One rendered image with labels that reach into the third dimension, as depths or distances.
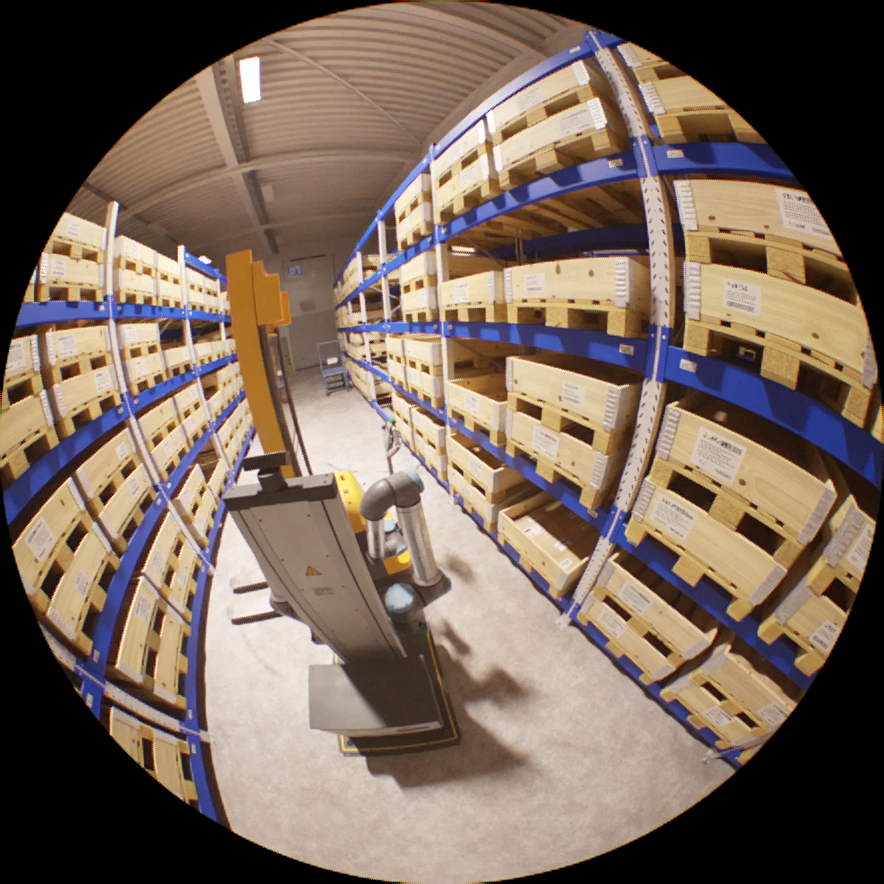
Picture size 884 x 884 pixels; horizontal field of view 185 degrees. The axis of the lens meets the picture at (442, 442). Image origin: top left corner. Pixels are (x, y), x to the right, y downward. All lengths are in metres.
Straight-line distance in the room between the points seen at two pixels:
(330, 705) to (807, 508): 1.95
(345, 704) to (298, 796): 1.26
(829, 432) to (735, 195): 0.82
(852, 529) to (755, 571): 0.46
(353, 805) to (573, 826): 1.33
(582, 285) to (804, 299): 0.96
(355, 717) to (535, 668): 1.37
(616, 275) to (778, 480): 0.99
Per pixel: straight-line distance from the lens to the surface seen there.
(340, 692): 1.41
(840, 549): 1.35
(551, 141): 1.73
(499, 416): 1.95
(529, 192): 1.81
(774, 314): 1.14
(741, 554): 1.32
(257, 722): 2.59
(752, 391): 1.19
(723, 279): 1.16
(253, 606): 2.91
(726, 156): 1.41
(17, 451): 2.08
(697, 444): 1.18
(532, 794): 2.22
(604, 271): 1.30
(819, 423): 1.23
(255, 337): 1.52
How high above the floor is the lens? 2.14
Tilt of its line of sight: 26 degrees down
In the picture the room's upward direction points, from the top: 4 degrees counter-clockwise
